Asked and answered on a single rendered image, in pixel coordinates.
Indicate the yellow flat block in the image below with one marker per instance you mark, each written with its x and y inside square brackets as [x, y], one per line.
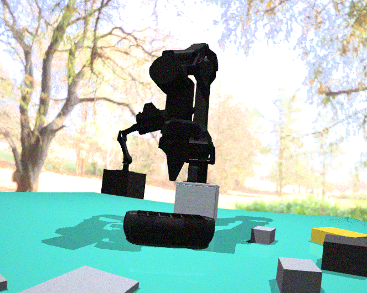
[318, 234]

